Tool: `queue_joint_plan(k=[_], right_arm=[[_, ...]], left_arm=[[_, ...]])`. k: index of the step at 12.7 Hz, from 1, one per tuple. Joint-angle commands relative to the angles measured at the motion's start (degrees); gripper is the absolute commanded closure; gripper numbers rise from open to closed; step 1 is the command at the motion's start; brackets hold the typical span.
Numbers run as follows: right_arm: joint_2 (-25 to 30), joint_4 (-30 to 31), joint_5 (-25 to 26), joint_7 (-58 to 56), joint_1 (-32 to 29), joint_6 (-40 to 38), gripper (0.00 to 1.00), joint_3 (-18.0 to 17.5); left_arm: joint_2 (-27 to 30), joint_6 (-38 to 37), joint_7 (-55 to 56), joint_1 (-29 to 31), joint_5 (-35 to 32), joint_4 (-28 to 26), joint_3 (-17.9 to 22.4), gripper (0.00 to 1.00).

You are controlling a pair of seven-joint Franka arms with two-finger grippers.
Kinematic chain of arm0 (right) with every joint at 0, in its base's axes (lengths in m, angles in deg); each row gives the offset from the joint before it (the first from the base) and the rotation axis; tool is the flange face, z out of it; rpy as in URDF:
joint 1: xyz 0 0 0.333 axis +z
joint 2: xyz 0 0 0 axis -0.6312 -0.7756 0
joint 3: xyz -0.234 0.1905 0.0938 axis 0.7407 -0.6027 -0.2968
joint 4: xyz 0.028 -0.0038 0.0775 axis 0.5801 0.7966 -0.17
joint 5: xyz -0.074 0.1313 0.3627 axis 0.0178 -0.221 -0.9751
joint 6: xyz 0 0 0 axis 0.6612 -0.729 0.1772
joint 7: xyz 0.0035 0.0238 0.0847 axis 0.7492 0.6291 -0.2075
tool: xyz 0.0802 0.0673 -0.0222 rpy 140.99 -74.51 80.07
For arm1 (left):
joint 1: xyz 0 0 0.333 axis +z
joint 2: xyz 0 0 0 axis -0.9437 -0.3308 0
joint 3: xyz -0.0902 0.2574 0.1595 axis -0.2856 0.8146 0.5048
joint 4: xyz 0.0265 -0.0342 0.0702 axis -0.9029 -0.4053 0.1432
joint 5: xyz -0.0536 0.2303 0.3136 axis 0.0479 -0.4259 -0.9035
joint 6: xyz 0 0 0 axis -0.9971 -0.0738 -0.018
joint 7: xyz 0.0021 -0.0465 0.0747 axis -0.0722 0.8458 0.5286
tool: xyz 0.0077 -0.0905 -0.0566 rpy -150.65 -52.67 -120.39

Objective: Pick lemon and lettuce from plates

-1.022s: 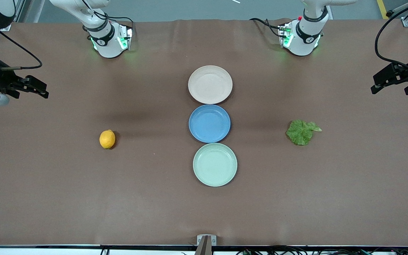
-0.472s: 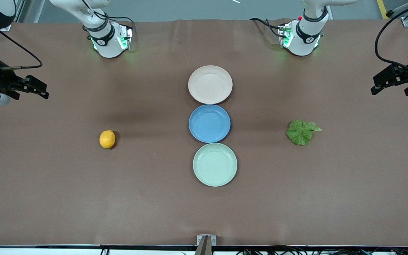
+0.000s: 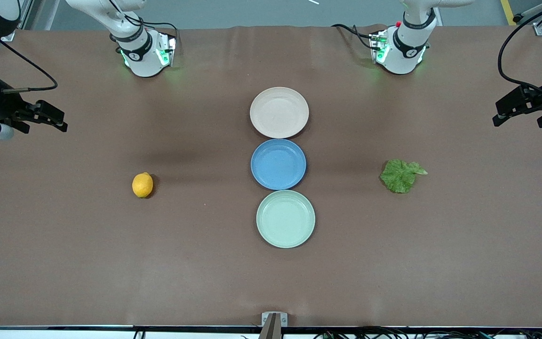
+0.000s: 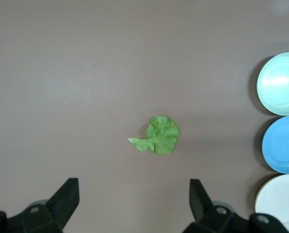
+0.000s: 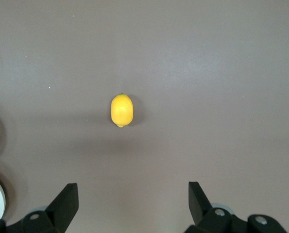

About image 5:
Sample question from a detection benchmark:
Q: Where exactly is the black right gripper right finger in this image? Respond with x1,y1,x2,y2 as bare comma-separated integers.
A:
184,181,289,233

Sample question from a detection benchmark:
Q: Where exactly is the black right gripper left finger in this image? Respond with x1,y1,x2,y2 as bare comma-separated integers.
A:
0,183,80,233

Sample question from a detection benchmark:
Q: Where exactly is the yellow lemon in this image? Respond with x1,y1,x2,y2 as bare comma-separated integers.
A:
110,93,134,128

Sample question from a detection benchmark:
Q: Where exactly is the brown table cover sheet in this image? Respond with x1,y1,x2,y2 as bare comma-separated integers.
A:
0,0,289,233

